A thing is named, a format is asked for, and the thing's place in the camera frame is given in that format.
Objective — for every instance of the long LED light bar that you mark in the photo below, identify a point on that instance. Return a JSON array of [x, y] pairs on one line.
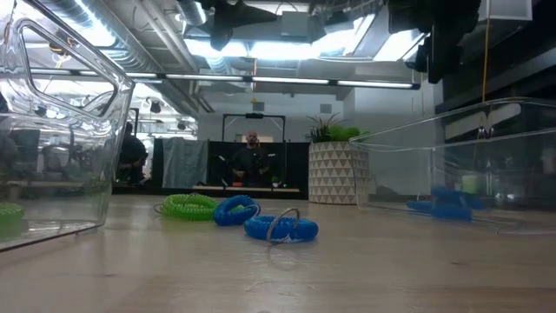
[[204, 77]]

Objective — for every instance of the person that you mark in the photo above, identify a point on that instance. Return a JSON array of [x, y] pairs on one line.
[[132, 156], [249, 163]]

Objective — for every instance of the grey wall vent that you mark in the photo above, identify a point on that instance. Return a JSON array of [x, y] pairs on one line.
[[326, 108], [258, 106]]

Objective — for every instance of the black metal rig frame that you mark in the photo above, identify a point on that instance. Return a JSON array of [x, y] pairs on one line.
[[234, 115]]

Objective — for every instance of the bright ceiling light panel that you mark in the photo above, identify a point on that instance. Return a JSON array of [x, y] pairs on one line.
[[269, 50]]

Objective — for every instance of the potted succulent in patterned pot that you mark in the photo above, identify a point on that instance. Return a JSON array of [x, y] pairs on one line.
[[332, 174]]

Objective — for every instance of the grey hanging cloth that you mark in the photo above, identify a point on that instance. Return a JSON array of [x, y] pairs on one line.
[[184, 163]]

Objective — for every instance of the black partition curtain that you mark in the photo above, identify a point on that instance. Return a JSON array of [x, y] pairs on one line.
[[295, 165]]

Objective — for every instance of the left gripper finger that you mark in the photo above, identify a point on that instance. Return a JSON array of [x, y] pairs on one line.
[[252, 15]]

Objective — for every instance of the clear plastic bin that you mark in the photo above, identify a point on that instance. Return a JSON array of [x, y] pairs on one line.
[[65, 174], [391, 174]]

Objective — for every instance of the silver ceiling duct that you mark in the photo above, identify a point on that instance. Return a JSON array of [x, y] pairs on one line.
[[193, 11]]

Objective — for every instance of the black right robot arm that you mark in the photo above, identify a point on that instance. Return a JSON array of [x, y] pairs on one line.
[[447, 43]]

